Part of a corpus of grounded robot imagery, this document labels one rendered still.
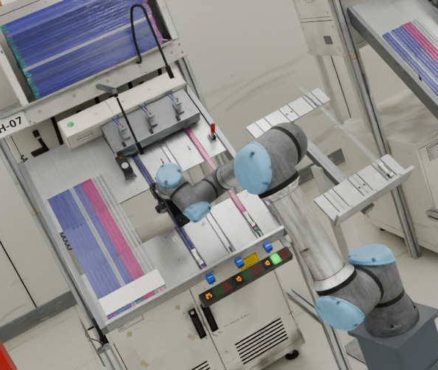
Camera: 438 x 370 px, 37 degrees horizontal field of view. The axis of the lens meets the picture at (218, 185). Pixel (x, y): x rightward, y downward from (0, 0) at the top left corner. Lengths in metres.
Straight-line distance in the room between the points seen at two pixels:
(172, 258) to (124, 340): 0.46
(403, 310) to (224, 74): 2.60
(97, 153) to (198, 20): 1.85
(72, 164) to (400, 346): 1.29
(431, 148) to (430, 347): 1.16
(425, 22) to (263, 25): 1.61
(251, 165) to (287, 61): 2.78
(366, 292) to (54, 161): 1.25
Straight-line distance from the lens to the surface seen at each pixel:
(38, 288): 4.13
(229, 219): 2.22
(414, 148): 2.83
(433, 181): 2.91
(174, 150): 2.38
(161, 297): 2.12
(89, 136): 2.42
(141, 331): 2.50
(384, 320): 1.83
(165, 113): 2.40
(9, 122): 2.39
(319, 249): 1.64
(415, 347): 1.88
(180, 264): 2.16
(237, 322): 2.62
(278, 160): 1.58
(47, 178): 2.40
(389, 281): 1.77
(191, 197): 1.91
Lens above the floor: 1.64
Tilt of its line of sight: 19 degrees down
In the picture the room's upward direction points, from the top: 22 degrees counter-clockwise
